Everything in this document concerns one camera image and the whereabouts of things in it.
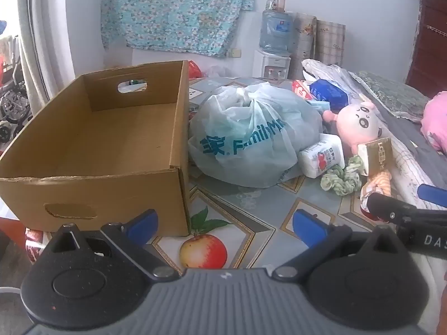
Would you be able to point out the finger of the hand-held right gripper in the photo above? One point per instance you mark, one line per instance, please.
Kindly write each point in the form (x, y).
(384, 208)
(433, 192)

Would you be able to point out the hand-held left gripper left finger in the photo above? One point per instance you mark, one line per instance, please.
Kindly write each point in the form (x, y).
(143, 224)

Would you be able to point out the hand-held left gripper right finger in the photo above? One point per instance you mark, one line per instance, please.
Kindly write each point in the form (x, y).
(309, 225)

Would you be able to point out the white yogurt cup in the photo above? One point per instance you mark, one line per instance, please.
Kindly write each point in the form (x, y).
(321, 157)

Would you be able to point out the brown cardboard box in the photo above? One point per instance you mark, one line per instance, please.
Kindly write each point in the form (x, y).
(104, 139)

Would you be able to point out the blue wet wipes pack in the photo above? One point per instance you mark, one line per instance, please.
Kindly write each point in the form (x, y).
(330, 92)

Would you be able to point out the gold snack packet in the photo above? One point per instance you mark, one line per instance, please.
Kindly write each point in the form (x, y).
(379, 185)

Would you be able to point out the green white braided scrunchie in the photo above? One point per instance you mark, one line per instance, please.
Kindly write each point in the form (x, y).
(337, 181)

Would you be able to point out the small beige box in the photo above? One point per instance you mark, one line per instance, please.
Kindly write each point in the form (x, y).
(375, 155)

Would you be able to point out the fruit print mat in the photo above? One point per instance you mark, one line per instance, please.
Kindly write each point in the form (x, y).
(244, 209)

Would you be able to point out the pink dotted blanket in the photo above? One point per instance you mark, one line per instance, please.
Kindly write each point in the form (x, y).
(436, 122)

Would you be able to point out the pink plush toy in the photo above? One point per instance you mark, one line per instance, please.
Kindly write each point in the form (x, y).
(356, 122)

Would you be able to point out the green patterned pillow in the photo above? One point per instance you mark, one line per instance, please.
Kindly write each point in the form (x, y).
(391, 94)

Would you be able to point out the translucent plastic bag teal print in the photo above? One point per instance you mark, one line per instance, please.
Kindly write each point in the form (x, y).
(244, 129)

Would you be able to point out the orange wet wipes pack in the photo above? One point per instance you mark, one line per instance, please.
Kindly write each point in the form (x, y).
(302, 89)

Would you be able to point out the dark red door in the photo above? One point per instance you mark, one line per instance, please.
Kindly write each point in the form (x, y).
(427, 42)

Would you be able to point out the red plastic bag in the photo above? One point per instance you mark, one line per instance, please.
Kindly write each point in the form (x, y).
(195, 69)

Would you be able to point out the clear plastic bag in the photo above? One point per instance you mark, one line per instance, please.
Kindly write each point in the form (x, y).
(216, 71)

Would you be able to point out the checked rolled mat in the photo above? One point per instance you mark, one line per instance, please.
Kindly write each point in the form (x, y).
(330, 42)

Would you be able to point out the floral rolled mat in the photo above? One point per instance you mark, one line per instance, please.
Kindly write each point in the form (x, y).
(304, 38)

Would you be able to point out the blue water jug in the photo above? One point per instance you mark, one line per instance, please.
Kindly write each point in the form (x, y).
(276, 31)

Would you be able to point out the white curtain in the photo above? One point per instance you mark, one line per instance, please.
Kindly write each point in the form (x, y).
(45, 42)

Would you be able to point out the teal floral cloth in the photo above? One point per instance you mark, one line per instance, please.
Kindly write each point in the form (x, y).
(174, 10)

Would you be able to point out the small brown bottle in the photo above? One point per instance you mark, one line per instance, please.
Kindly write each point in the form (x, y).
(280, 3)

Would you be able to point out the wall socket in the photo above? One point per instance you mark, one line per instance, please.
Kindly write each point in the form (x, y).
(234, 53)

